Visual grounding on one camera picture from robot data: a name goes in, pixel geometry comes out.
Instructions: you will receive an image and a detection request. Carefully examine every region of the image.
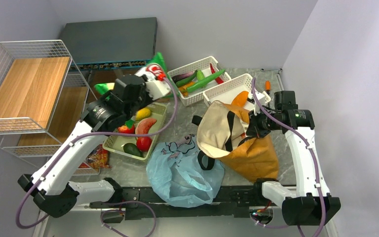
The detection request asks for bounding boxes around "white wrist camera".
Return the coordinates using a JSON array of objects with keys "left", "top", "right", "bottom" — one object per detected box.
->
[
  {"left": 244, "top": 92, "right": 267, "bottom": 111},
  {"left": 145, "top": 79, "right": 172, "bottom": 101}
]

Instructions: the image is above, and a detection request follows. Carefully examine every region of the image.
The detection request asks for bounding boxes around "toy watermelon slice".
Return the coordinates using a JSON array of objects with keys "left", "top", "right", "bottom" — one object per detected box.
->
[{"left": 135, "top": 118, "right": 157, "bottom": 135}]

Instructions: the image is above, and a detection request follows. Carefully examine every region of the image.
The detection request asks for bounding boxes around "orange toy carrot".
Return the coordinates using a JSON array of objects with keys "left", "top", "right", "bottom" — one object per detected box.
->
[{"left": 231, "top": 91, "right": 250, "bottom": 107}]

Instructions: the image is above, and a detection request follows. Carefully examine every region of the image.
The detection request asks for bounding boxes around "orange toy ginger root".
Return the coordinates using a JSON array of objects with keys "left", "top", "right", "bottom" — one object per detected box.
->
[{"left": 179, "top": 81, "right": 195, "bottom": 97}]

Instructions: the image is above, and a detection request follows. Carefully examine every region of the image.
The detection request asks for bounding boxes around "red toy chili pepper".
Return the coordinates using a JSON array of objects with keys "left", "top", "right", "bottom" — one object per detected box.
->
[{"left": 209, "top": 64, "right": 225, "bottom": 86}]

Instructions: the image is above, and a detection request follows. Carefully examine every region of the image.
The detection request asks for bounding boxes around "purple toy eggplant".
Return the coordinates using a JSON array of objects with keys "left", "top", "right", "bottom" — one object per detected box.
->
[{"left": 172, "top": 72, "right": 193, "bottom": 83}]

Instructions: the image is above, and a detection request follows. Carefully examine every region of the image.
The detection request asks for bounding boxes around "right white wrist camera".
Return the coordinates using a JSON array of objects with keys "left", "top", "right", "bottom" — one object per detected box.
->
[{"left": 244, "top": 92, "right": 267, "bottom": 111}]

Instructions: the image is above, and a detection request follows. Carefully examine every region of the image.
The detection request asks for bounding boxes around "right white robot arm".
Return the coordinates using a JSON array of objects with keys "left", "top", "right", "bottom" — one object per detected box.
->
[{"left": 247, "top": 90, "right": 341, "bottom": 226}]

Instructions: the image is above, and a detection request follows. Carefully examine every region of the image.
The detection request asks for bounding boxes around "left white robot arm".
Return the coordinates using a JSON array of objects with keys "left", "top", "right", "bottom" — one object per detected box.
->
[{"left": 18, "top": 75, "right": 173, "bottom": 218}]

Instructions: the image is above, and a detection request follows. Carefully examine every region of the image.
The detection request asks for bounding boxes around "grey network switch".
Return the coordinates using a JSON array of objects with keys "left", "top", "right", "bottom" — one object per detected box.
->
[{"left": 60, "top": 17, "right": 157, "bottom": 71}]

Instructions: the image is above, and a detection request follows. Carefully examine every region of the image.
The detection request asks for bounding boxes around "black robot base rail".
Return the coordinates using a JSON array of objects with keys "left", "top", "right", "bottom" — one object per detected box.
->
[{"left": 89, "top": 185, "right": 275, "bottom": 220}]

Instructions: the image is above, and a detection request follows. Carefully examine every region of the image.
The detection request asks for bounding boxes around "green toy cucumber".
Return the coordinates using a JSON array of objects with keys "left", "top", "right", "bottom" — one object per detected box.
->
[{"left": 196, "top": 70, "right": 205, "bottom": 81}]

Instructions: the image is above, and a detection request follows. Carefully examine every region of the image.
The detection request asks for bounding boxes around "red toy apple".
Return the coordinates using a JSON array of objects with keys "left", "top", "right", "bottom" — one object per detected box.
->
[{"left": 117, "top": 125, "right": 135, "bottom": 134}]

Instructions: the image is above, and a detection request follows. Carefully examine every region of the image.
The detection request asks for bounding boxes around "empty white plastic basket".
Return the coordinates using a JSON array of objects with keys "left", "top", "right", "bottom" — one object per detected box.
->
[{"left": 202, "top": 74, "right": 253, "bottom": 107}]

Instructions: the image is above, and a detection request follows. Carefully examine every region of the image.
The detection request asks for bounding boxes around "long green toy pepper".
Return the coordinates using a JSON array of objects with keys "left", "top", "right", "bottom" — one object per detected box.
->
[{"left": 188, "top": 69, "right": 226, "bottom": 91}]

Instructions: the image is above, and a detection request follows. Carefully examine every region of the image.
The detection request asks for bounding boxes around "green toy vegetable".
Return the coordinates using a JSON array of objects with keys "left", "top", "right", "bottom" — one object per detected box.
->
[{"left": 176, "top": 70, "right": 199, "bottom": 88}]

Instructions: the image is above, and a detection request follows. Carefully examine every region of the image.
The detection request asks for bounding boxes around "white basket with vegetables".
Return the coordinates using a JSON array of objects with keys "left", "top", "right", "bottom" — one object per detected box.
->
[{"left": 167, "top": 56, "right": 231, "bottom": 106}]

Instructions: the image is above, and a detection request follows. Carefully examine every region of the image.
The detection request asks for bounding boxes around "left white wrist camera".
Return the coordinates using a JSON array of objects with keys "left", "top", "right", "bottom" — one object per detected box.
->
[{"left": 145, "top": 79, "right": 172, "bottom": 101}]

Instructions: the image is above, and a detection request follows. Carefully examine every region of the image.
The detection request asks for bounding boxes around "yellow toy lemon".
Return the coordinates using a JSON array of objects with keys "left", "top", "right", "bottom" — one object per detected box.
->
[{"left": 135, "top": 108, "right": 152, "bottom": 121}]

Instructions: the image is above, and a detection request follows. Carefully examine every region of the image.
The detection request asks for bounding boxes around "light green plastic basket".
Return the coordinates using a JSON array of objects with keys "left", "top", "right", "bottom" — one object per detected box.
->
[{"left": 102, "top": 103, "right": 167, "bottom": 163}]

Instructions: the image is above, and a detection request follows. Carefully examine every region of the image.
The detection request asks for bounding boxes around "dark green toy avocado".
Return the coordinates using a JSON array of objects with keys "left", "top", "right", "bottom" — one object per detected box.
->
[{"left": 123, "top": 143, "right": 143, "bottom": 157}]

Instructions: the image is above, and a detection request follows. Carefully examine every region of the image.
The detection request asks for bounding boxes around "red toy tomato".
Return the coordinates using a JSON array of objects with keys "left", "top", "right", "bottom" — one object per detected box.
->
[{"left": 136, "top": 137, "right": 152, "bottom": 152}]

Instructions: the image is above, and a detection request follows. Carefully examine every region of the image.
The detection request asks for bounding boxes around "white wire shelf rack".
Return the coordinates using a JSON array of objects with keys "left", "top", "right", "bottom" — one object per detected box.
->
[{"left": 0, "top": 39, "right": 96, "bottom": 161}]

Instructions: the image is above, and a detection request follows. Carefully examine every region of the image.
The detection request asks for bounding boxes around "blue printed plastic grocery bag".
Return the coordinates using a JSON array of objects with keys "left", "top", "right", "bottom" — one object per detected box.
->
[{"left": 146, "top": 134, "right": 225, "bottom": 208}]

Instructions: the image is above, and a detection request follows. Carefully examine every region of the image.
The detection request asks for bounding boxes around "green cassava chips bag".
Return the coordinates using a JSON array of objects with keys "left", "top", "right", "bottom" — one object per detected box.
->
[{"left": 94, "top": 52, "right": 168, "bottom": 128}]

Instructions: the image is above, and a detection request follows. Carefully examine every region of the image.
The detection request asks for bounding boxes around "orange handled screwdriver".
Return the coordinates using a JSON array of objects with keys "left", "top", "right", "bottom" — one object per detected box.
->
[{"left": 265, "top": 80, "right": 271, "bottom": 95}]

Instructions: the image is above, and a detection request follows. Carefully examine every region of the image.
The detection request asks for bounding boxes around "yellow canvas tote bag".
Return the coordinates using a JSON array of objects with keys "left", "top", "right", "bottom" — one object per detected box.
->
[{"left": 191, "top": 101, "right": 279, "bottom": 182}]

